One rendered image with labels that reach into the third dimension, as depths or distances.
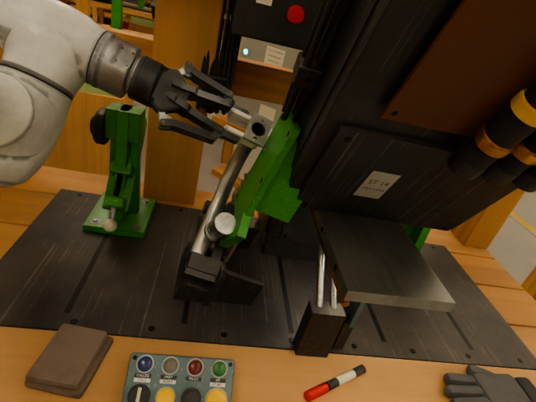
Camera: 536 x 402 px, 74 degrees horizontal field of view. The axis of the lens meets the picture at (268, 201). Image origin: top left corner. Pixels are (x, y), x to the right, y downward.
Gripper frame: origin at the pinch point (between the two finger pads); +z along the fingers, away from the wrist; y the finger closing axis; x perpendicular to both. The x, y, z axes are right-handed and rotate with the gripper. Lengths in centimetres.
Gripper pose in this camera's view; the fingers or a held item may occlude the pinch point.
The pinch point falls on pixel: (244, 128)
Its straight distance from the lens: 67.0
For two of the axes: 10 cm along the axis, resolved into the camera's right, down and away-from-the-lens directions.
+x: -3.8, 1.7, 9.1
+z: 8.8, 3.8, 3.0
